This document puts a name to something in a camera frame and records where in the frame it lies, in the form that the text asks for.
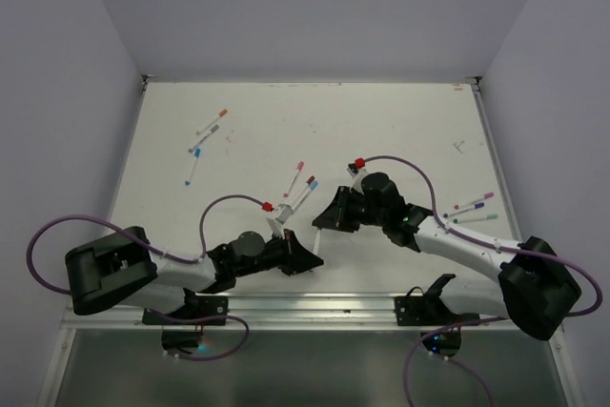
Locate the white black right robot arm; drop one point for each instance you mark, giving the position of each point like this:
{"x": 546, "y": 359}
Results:
{"x": 521, "y": 280}

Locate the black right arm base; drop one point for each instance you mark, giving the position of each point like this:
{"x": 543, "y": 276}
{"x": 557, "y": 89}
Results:
{"x": 421, "y": 308}

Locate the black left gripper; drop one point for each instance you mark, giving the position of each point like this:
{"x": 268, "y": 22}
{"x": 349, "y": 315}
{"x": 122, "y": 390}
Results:
{"x": 296, "y": 259}

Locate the dark red capped white marker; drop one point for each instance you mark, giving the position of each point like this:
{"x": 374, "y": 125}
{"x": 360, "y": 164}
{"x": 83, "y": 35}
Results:
{"x": 301, "y": 192}

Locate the green capped white marker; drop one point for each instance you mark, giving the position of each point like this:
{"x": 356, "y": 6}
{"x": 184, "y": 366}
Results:
{"x": 473, "y": 219}

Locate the grey capped marker far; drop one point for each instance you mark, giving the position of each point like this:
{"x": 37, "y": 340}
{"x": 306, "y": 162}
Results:
{"x": 213, "y": 129}

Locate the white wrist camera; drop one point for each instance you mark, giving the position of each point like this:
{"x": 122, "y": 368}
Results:
{"x": 278, "y": 217}
{"x": 357, "y": 174}

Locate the orange capped white marker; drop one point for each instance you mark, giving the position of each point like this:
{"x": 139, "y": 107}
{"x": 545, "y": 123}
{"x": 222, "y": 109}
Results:
{"x": 209, "y": 124}

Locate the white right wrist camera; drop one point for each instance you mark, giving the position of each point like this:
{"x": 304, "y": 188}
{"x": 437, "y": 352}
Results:
{"x": 357, "y": 174}

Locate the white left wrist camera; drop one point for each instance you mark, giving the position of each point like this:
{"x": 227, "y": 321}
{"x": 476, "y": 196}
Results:
{"x": 278, "y": 217}

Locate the magenta capped white marker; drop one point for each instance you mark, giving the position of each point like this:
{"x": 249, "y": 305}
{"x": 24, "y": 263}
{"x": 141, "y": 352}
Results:
{"x": 474, "y": 201}

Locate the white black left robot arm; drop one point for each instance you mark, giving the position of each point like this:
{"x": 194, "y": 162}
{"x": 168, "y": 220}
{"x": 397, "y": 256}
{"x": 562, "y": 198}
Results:
{"x": 118, "y": 270}

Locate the aluminium mounting rail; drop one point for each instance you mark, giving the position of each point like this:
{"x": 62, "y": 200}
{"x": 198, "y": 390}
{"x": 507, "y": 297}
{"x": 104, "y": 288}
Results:
{"x": 301, "y": 311}

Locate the purple capped white marker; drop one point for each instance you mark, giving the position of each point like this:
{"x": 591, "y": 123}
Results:
{"x": 464, "y": 210}

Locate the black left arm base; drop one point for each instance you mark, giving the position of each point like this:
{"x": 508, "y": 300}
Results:
{"x": 187, "y": 323}

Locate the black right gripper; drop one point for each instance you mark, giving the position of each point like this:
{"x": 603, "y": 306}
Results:
{"x": 336, "y": 215}

